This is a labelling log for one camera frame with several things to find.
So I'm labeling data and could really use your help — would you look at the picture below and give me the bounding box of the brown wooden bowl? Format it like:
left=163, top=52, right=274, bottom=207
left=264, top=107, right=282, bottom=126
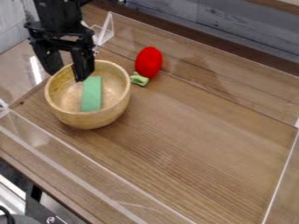
left=45, top=59, right=131, bottom=130

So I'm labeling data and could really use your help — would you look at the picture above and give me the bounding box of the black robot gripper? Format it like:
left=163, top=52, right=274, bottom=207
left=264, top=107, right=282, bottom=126
left=25, top=0, right=95, bottom=81

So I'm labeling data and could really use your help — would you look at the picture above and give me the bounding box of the black cable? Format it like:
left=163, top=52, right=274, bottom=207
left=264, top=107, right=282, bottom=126
left=0, top=205, right=17, bottom=224

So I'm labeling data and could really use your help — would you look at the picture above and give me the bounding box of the green rectangular block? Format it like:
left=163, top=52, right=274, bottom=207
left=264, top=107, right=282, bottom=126
left=81, top=76, right=102, bottom=112

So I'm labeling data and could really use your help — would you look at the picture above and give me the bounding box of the red plush strawberry toy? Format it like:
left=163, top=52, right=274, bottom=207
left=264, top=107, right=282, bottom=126
left=130, top=46, right=163, bottom=87

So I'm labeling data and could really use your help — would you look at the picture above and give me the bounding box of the black table leg bracket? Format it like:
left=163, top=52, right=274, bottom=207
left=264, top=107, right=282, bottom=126
left=25, top=185, right=69, bottom=224

